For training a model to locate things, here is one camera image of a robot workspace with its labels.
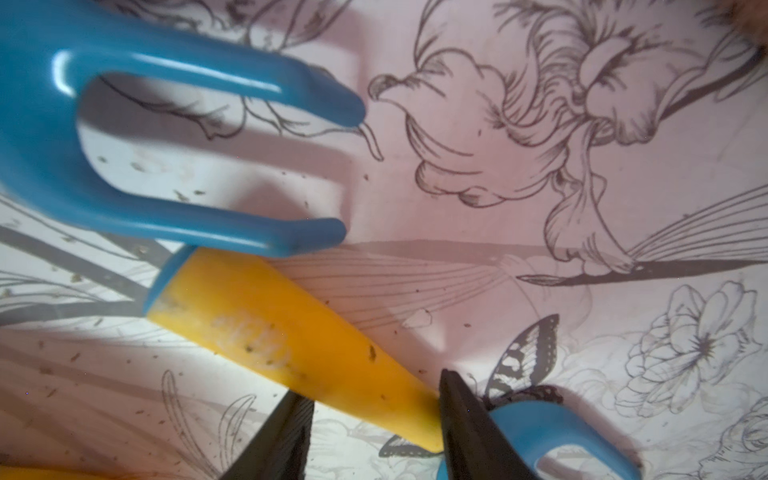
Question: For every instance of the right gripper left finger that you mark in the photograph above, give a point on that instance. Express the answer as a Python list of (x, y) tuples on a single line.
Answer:
[(279, 450)]

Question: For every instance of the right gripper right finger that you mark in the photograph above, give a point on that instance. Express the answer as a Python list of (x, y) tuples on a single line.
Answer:
[(474, 447)]

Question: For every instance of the blue fork yellow handle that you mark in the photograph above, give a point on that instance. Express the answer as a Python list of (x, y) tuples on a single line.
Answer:
[(52, 50), (240, 307)]

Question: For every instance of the yellow plastic storage tray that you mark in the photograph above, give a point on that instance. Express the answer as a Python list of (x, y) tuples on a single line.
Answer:
[(27, 473)]

